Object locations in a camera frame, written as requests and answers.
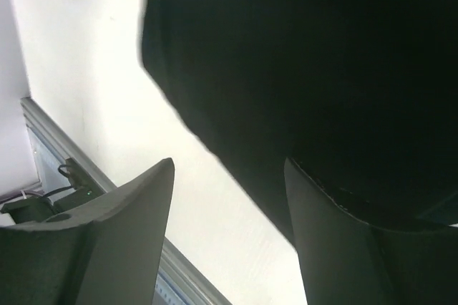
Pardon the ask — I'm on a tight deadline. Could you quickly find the aluminium mounting rail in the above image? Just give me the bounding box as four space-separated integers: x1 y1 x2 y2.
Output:
21 97 230 304

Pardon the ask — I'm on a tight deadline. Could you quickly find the black t shirt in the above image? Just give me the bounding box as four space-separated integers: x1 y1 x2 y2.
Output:
141 0 457 241

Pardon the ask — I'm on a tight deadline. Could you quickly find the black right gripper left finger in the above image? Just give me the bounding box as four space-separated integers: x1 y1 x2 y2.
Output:
1 158 175 304

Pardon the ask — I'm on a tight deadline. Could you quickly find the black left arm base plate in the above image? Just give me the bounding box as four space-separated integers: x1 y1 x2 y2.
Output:
1 158 104 224

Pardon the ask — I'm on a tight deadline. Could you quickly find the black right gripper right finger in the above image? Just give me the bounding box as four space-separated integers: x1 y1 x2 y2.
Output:
284 160 457 304

